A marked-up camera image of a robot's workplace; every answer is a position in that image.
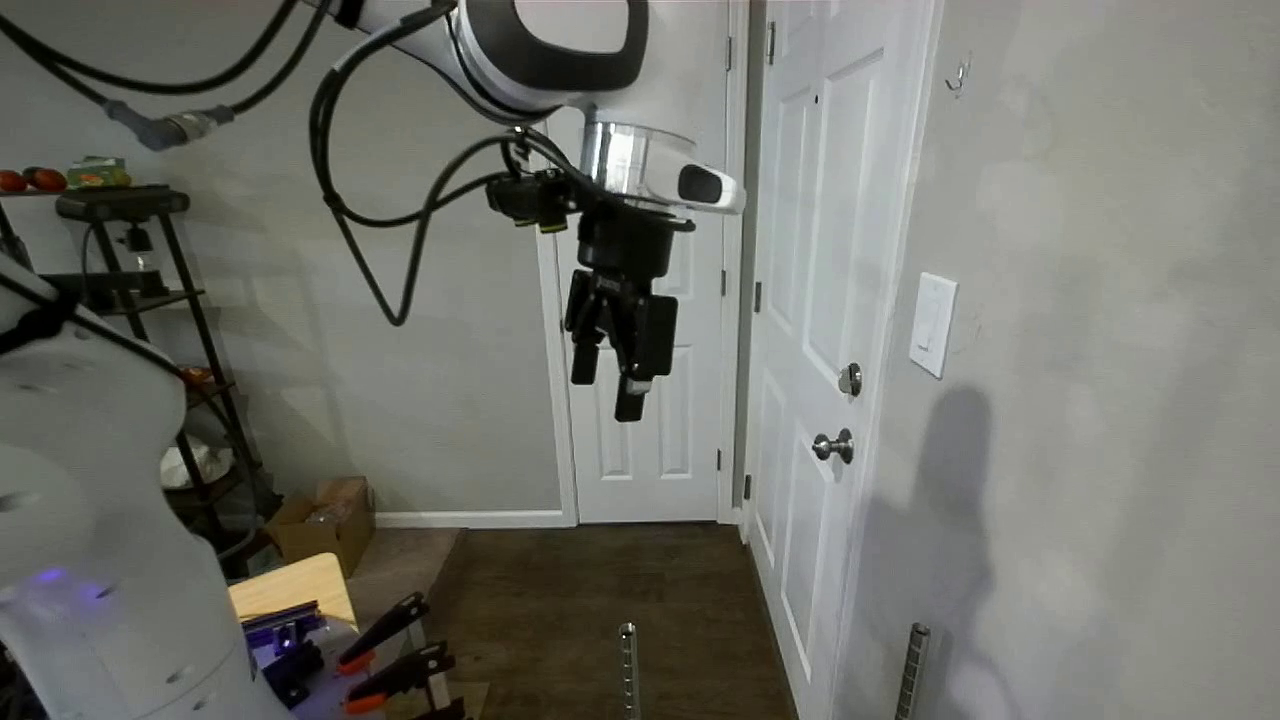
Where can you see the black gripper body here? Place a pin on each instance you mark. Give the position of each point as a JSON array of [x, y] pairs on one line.
[[627, 252]]

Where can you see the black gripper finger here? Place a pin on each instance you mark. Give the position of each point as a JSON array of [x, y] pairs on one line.
[[585, 355], [634, 399]]

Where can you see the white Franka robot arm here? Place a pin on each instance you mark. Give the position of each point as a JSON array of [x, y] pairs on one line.
[[533, 54]]

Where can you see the white panel door plain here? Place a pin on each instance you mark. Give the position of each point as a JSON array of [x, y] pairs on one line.
[[653, 454]]

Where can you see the white panel door with knob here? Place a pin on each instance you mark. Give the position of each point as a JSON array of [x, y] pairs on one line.
[[813, 267]]

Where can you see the silver round door knob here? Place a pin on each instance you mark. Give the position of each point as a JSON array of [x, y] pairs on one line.
[[833, 446]]

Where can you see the silver deadbolt lock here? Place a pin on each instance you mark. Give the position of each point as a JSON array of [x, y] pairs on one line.
[[850, 382]]

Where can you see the brown cardboard box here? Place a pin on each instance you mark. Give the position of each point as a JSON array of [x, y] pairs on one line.
[[324, 522]]

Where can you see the light wooden board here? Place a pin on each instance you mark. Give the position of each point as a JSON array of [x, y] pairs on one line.
[[298, 587]]

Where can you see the black metal shelf rack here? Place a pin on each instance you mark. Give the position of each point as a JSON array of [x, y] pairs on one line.
[[203, 306]]

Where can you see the green object on shelf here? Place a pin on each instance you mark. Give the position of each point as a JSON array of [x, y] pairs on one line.
[[99, 173]]

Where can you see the red object on shelf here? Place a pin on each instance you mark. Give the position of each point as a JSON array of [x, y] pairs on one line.
[[34, 181]]

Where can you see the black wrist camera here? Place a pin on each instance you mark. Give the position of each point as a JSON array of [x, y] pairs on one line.
[[524, 197]]

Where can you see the slotted metal rail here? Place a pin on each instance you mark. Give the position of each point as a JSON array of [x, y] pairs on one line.
[[913, 674], [630, 674]]

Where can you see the white wall light switch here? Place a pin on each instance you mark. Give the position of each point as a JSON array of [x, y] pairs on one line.
[[935, 324]]

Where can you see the white door frame trim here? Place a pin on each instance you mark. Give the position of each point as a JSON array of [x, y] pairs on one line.
[[928, 135]]

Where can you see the small wall hook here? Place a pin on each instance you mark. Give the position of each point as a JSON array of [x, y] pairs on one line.
[[952, 81]]

